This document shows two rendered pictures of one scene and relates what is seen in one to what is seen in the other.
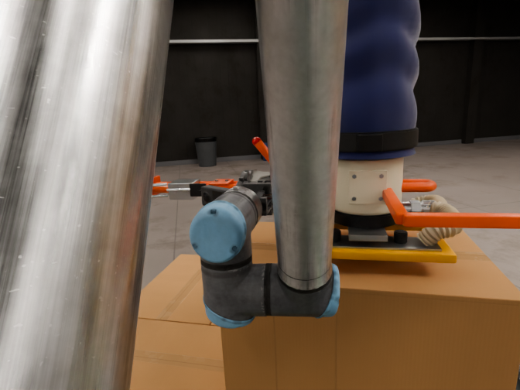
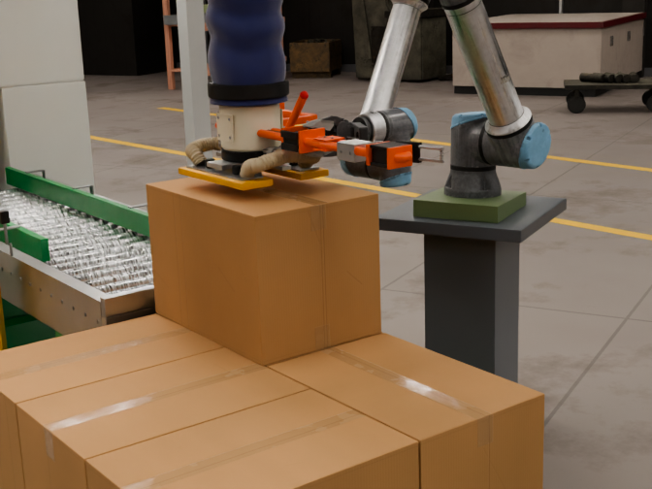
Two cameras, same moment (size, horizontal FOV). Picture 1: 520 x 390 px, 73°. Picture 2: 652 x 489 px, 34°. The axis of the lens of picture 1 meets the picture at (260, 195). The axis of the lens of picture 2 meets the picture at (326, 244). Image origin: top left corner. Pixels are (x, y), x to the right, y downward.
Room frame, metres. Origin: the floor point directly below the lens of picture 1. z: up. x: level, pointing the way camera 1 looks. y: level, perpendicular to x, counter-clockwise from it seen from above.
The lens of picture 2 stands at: (2.94, 1.80, 1.53)
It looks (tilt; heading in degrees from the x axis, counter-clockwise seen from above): 14 degrees down; 220
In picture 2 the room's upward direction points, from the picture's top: 2 degrees counter-clockwise
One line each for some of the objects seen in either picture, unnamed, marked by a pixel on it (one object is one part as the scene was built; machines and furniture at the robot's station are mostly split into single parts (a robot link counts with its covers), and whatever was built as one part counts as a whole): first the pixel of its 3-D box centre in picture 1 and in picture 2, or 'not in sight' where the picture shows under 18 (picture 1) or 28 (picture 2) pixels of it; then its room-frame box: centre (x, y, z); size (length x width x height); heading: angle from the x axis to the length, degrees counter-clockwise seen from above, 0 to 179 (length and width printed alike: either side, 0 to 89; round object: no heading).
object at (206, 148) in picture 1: (206, 152); not in sight; (8.62, 1.26, 0.34); 0.56 x 0.54 x 0.69; 11
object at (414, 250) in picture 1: (367, 241); (279, 161); (0.73, -0.23, 1.00); 0.34 x 0.10 x 0.05; 77
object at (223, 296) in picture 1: (234, 286); (392, 164); (0.57, 0.05, 1.00); 0.12 x 0.09 x 0.12; 83
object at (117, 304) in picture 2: not in sight; (204, 284); (0.73, -0.58, 0.58); 0.70 x 0.03 x 0.06; 166
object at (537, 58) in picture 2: not in sight; (552, 51); (-9.61, -4.82, 0.44); 2.33 x 1.88 x 0.87; 11
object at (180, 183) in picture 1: (185, 189); (354, 150); (0.92, 0.20, 1.10); 0.07 x 0.07 x 0.04; 77
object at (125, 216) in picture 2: not in sight; (81, 196); (0.12, -2.00, 0.60); 1.60 x 0.11 x 0.09; 76
